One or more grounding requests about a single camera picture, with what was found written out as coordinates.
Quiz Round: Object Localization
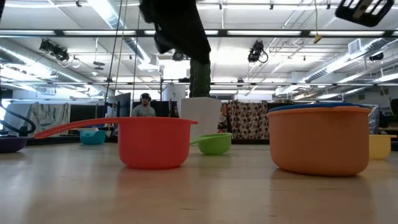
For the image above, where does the clear plastic basket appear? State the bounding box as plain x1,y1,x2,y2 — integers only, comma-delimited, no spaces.
368,104,381,136

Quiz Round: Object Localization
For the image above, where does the white hexagonal plant pot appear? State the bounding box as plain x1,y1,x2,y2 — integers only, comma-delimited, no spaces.
177,96,223,139

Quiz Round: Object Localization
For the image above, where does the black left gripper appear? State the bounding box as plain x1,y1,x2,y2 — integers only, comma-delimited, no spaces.
139,0,211,65

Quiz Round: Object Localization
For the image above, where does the black horizontal rig beam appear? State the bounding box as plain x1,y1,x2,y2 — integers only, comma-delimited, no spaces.
0,80,398,87

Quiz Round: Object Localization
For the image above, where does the purple measuring cup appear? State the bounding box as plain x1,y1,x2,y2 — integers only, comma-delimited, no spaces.
0,136,28,154

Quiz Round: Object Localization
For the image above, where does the black table frame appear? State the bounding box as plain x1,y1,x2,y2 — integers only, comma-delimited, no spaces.
26,136,271,146

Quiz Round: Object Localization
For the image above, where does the overhead rig light bar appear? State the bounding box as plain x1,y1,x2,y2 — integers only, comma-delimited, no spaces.
0,29,398,39

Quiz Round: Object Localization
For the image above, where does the yellow measuring cup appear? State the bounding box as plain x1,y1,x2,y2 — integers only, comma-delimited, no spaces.
368,134,398,161

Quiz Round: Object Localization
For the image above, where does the light blue measuring cup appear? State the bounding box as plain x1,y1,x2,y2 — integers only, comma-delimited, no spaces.
79,129,108,146

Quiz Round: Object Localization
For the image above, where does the brown dotted cloth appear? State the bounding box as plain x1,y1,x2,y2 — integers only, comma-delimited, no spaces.
226,100,269,140

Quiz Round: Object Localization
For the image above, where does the black monitor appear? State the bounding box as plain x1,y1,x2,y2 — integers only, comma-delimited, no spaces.
114,92,132,118

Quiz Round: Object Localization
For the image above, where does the silver tarp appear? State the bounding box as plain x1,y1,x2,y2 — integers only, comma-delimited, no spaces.
4,101,72,138

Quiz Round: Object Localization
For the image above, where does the red measuring cup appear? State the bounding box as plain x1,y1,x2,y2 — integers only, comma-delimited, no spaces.
33,116,199,170

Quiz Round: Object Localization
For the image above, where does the green cactus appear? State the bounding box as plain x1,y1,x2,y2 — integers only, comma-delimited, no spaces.
189,58,211,98

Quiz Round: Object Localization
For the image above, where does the thick black cable loop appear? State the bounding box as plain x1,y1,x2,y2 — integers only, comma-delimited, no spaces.
0,104,37,138

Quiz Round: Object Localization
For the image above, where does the person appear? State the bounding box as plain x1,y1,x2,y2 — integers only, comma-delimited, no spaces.
131,92,157,118

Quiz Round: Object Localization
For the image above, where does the orange measuring cup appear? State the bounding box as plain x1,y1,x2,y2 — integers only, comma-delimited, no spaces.
266,105,372,177

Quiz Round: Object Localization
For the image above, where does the green measuring cup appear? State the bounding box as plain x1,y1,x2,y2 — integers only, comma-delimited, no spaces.
189,133,233,156

